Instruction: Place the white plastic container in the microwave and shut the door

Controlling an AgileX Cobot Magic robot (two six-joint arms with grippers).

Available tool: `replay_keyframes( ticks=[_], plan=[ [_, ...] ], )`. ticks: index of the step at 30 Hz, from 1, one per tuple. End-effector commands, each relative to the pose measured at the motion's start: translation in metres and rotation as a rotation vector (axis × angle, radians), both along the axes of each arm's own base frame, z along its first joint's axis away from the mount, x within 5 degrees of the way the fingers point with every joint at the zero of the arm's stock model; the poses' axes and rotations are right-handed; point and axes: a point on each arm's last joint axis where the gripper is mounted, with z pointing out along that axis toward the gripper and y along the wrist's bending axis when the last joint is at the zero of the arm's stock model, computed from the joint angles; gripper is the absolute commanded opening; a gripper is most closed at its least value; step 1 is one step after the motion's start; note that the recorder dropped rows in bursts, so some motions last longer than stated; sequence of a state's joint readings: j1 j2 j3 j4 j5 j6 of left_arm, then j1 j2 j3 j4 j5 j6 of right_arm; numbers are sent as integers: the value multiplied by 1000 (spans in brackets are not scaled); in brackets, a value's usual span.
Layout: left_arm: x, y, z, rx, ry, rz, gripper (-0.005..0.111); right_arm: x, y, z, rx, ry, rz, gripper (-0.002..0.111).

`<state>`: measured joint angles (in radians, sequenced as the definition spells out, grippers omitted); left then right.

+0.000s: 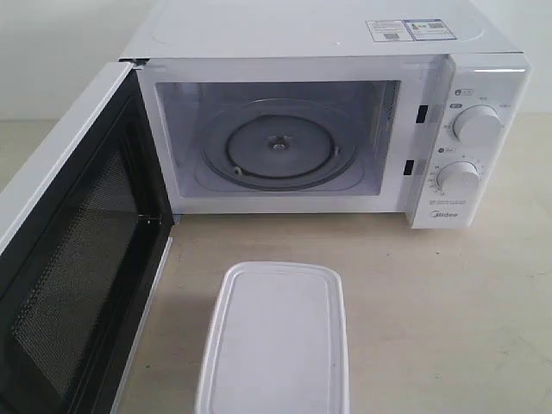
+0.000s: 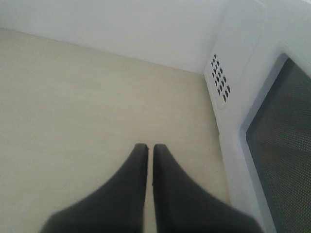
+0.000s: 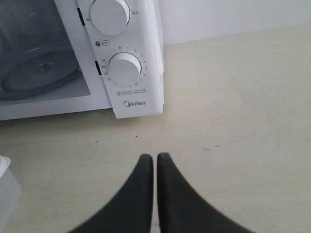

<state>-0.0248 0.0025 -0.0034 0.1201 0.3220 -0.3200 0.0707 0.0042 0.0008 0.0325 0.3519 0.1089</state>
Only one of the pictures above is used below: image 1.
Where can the white plastic food container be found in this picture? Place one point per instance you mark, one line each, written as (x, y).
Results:
(277, 342)

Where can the white microwave door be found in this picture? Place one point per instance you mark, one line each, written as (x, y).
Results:
(85, 226)

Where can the white microwave oven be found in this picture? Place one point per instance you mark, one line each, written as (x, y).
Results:
(401, 98)

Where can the printed label sticker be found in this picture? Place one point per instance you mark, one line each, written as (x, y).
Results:
(409, 30)

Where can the glass turntable plate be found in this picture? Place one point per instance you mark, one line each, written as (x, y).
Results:
(278, 144)

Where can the lower white control knob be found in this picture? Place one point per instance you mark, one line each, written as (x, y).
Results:
(459, 179)

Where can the white control knob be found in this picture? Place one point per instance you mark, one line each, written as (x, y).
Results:
(459, 179)
(477, 126)

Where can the upper white control knob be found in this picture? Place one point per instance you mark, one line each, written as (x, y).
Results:
(477, 126)

